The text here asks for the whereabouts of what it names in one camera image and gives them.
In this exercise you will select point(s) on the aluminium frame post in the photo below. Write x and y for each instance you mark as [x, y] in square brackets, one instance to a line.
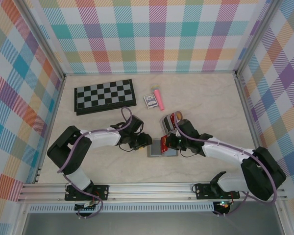
[44, 36]
[256, 36]

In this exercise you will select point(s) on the pink toy microphone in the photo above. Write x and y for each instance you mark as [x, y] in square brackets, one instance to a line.
[158, 99]

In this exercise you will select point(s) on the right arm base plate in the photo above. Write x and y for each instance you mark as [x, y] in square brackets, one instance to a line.
[201, 191]

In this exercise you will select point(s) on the blue playing card box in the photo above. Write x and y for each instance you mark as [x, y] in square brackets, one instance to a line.
[150, 101]

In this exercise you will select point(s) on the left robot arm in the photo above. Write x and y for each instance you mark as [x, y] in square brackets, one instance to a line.
[105, 140]

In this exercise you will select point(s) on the grey card holder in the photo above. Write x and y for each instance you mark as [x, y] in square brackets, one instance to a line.
[154, 150]

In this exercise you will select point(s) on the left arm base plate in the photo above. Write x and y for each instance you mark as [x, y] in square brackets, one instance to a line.
[103, 192]

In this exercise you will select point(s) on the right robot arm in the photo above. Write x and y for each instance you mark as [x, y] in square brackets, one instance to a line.
[225, 153]

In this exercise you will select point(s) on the aluminium frame rail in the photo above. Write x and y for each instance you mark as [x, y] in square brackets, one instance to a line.
[50, 127]
[149, 191]
[251, 122]

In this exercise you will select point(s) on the black folding chess board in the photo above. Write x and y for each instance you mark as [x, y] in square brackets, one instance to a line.
[104, 96]

